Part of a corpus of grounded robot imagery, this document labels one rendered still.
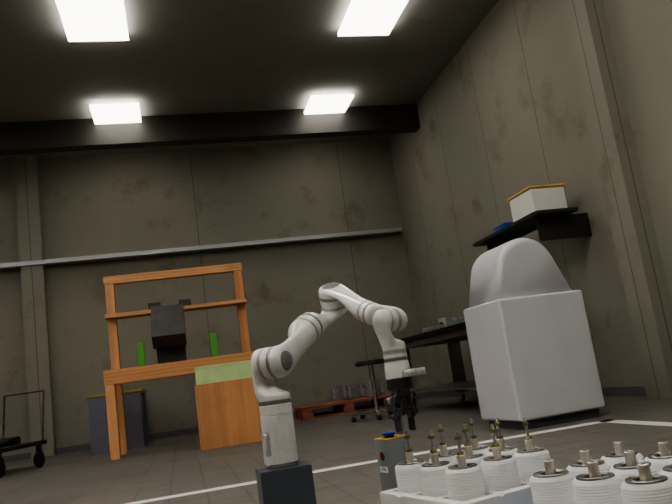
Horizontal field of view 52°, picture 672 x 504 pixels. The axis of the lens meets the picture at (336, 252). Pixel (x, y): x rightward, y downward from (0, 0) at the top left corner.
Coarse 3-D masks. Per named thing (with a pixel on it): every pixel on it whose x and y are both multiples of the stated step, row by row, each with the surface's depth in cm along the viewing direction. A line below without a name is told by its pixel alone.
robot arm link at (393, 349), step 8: (376, 312) 202; (384, 312) 200; (376, 320) 201; (384, 320) 199; (392, 320) 200; (376, 328) 201; (384, 328) 199; (384, 336) 200; (392, 336) 199; (384, 344) 200; (392, 344) 199; (400, 344) 200; (384, 352) 201; (392, 352) 199; (400, 352) 199; (384, 360) 201; (392, 360) 199
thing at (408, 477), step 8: (416, 464) 193; (400, 472) 193; (408, 472) 192; (416, 472) 192; (400, 480) 193; (408, 480) 192; (416, 480) 191; (400, 488) 193; (408, 488) 191; (416, 488) 191
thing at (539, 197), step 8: (552, 184) 629; (560, 184) 631; (520, 192) 639; (528, 192) 627; (536, 192) 625; (544, 192) 627; (552, 192) 628; (560, 192) 630; (512, 200) 658; (520, 200) 643; (528, 200) 628; (536, 200) 623; (544, 200) 625; (552, 200) 627; (560, 200) 628; (512, 208) 659; (520, 208) 644; (528, 208) 630; (536, 208) 621; (544, 208) 623; (552, 208) 625; (512, 216) 660; (520, 216) 645
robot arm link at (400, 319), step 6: (366, 306) 210; (372, 306) 208; (378, 306) 209; (384, 306) 209; (390, 306) 208; (366, 312) 208; (372, 312) 208; (396, 312) 202; (402, 312) 203; (366, 318) 208; (372, 318) 208; (396, 318) 201; (402, 318) 202; (372, 324) 209; (396, 324) 201; (402, 324) 202; (396, 330) 203
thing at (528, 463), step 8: (520, 456) 185; (528, 456) 183; (536, 456) 183; (544, 456) 183; (520, 464) 185; (528, 464) 183; (536, 464) 182; (520, 472) 185; (528, 472) 183; (520, 480) 185; (528, 480) 183
